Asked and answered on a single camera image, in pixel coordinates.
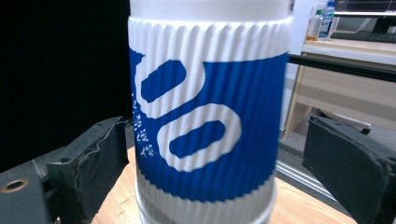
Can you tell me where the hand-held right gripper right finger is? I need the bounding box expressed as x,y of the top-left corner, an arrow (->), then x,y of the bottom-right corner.
302,115 -> 396,224

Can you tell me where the dark monitor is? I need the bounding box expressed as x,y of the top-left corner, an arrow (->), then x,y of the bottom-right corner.
333,0 -> 396,19

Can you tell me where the light wooden desk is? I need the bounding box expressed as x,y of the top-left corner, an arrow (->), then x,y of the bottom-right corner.
281,36 -> 396,141

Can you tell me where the black frame bar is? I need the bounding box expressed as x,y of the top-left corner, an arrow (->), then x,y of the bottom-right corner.
288,53 -> 396,84

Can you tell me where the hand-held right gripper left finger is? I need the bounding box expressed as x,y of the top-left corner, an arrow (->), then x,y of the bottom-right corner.
46,116 -> 130,224

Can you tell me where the black keyboard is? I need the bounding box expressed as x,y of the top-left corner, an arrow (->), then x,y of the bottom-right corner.
330,30 -> 396,44

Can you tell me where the short metal floor rail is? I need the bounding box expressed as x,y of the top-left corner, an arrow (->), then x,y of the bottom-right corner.
275,159 -> 338,201

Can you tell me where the white cabinet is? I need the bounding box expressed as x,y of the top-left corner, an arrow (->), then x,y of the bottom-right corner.
279,0 -> 321,132

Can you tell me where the bottle with green cap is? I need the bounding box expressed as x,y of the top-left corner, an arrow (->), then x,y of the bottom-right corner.
305,8 -> 325,42

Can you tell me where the blue and white ribbed cup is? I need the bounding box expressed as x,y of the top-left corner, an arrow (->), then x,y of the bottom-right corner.
127,0 -> 294,216

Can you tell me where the clear bottle with blue label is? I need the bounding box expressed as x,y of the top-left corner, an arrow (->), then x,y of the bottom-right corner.
318,1 -> 337,39

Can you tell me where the office chair base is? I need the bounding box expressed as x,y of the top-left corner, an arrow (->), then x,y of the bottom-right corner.
311,108 -> 373,135

